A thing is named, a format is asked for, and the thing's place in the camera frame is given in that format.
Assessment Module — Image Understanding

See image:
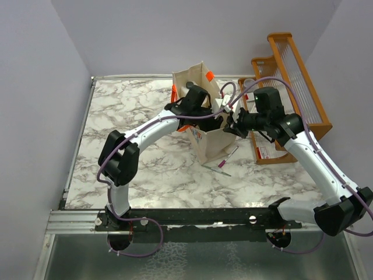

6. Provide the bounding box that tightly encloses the white square bottle dark cap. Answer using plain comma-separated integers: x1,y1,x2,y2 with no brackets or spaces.
179,81,195,97

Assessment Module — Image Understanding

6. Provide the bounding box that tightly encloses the silver pen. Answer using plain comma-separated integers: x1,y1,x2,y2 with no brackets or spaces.
201,164,231,177

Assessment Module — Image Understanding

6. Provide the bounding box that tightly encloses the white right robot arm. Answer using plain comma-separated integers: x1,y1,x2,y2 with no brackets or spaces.
224,87,372,236

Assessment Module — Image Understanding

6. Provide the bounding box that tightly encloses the small white box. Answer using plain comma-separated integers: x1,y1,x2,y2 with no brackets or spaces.
245,92,256,102

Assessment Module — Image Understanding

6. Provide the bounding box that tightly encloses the cream floral canvas bag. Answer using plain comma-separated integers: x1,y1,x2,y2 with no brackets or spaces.
171,62,236,164

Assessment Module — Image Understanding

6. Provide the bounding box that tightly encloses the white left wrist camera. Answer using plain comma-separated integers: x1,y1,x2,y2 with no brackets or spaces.
212,94,233,116

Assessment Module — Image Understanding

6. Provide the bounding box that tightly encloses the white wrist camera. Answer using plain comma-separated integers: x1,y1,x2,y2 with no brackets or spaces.
230,100,242,123
212,94,233,116

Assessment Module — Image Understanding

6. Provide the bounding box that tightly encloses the pink white pen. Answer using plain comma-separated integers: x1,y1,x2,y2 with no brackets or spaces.
218,146,239,168

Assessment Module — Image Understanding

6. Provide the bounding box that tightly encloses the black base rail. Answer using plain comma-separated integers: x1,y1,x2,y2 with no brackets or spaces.
95,207,301,243

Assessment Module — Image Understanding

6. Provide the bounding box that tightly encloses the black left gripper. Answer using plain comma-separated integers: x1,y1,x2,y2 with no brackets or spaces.
192,106,224,138

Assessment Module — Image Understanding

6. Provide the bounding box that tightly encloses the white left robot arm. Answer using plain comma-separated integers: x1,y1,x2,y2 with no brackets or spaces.
97,85,232,230

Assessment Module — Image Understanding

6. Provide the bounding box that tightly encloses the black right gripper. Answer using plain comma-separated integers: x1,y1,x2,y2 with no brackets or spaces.
223,106,269,139

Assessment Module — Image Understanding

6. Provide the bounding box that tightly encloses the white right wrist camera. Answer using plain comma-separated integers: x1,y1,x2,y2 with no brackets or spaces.
230,100,242,123

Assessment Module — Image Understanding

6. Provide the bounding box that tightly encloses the wooden rack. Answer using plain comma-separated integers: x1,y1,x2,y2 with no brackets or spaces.
251,33,332,140

